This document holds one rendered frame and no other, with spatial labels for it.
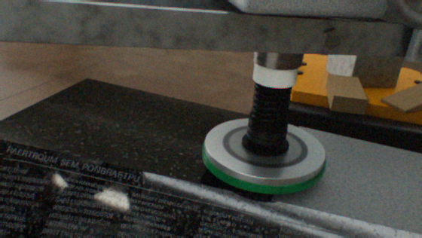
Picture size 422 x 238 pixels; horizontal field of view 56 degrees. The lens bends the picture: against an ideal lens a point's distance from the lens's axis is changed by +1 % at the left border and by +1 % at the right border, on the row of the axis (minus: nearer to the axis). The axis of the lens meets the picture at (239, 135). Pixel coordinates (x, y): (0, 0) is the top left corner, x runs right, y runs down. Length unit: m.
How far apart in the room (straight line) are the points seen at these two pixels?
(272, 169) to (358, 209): 0.16
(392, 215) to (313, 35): 0.32
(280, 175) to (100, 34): 0.33
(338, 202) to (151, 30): 0.41
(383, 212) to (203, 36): 0.41
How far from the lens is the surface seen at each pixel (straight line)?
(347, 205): 0.69
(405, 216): 0.71
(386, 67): 1.48
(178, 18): 0.52
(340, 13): 0.54
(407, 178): 0.82
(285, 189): 0.62
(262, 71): 0.62
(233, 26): 0.54
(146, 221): 0.70
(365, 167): 0.81
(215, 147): 0.68
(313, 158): 0.68
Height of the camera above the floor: 1.24
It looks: 28 degrees down
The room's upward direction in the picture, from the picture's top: 6 degrees clockwise
